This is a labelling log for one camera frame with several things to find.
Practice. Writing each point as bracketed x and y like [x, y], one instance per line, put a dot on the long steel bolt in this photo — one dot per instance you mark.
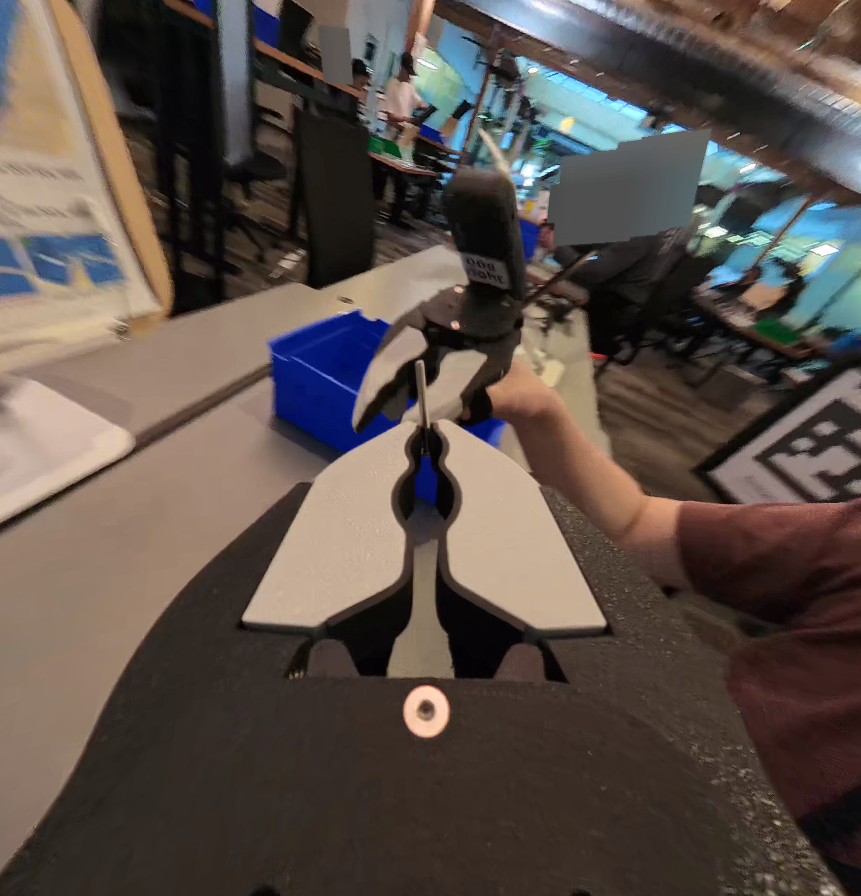
[421, 399]

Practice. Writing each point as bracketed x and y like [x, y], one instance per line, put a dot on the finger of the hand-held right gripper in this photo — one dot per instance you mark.
[388, 378]
[458, 381]

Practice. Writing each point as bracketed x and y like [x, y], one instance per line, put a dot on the black ceiling duct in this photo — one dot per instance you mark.
[682, 70]

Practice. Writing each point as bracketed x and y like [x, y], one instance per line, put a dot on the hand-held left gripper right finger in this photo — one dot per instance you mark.
[500, 546]

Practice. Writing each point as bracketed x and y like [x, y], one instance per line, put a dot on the person's right hand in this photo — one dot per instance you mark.
[525, 392]

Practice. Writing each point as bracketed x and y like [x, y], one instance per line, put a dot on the papers on wooden table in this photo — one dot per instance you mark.
[46, 175]

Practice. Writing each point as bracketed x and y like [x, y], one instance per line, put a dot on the blue plastic bin with divider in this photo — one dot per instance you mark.
[318, 378]

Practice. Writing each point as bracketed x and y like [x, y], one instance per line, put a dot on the framed marker sign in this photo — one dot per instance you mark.
[752, 469]

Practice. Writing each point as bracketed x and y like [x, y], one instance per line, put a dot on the black framed easel board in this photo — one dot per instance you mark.
[236, 77]

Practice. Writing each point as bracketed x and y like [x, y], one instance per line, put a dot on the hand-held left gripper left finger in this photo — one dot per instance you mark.
[332, 546]

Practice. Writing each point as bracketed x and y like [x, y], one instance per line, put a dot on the person's right forearm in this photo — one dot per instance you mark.
[598, 483]

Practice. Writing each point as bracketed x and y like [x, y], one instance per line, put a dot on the black office chair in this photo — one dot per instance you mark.
[332, 203]

